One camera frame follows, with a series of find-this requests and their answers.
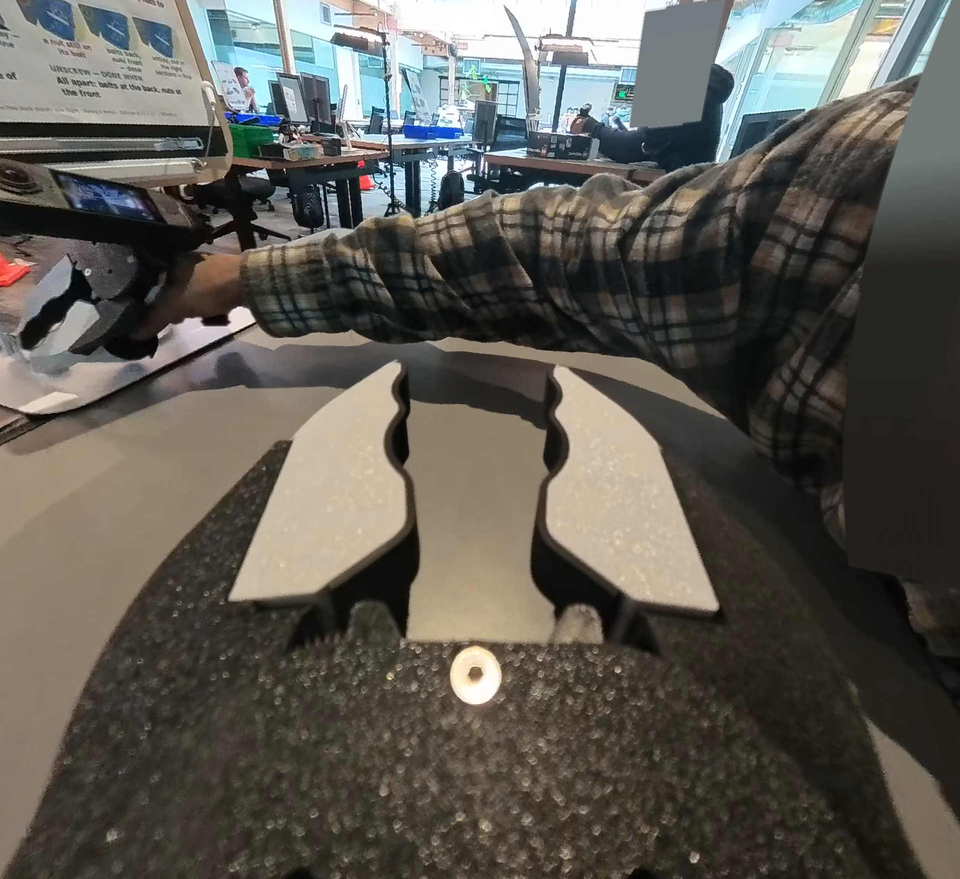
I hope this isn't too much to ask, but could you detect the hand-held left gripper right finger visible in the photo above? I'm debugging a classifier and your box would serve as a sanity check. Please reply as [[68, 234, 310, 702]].
[[531, 364, 723, 619]]

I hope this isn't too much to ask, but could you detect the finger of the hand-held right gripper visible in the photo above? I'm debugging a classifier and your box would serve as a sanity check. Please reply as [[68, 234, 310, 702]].
[[21, 297, 102, 376], [21, 256, 90, 340]]

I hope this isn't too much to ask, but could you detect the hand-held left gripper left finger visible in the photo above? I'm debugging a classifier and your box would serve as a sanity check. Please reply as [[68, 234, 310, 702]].
[[227, 359, 415, 612]]

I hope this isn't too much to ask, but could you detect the person's right forearm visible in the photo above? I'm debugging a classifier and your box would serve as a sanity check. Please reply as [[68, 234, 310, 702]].
[[240, 72, 924, 408]]

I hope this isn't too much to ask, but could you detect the person's right hand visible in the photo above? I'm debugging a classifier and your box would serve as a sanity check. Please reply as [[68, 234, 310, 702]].
[[141, 249, 250, 340]]

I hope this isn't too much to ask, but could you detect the black office chair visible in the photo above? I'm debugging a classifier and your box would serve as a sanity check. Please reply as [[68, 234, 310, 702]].
[[182, 174, 292, 252]]

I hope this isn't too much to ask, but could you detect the person's plaid shirt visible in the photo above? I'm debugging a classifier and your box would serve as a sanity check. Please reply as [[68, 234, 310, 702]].
[[750, 271, 960, 670]]

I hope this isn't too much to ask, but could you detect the green plastic bin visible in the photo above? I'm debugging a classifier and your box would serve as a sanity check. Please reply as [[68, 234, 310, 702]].
[[228, 124, 276, 162]]

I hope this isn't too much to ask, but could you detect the black bag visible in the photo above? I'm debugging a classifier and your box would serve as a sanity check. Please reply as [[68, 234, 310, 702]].
[[291, 185, 328, 232]]

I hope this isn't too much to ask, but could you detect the printed instruction sign board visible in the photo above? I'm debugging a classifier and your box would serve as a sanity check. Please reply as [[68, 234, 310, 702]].
[[0, 0, 235, 184]]

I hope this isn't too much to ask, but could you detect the black computer monitor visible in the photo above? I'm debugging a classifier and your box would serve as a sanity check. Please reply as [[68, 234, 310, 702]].
[[276, 71, 310, 126], [300, 72, 333, 126]]

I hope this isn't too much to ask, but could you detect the black tripod stand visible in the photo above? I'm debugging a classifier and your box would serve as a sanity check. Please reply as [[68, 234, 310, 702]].
[[377, 24, 410, 219]]

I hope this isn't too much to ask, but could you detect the black cardboard box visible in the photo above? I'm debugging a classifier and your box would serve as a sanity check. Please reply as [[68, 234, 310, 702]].
[[527, 130, 599, 159]]

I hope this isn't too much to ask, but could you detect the black pole with round top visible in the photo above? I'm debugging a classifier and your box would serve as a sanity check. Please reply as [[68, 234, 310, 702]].
[[551, 0, 610, 134]]

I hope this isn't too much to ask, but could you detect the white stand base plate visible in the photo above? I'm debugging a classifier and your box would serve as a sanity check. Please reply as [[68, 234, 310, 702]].
[[0, 309, 260, 417]]

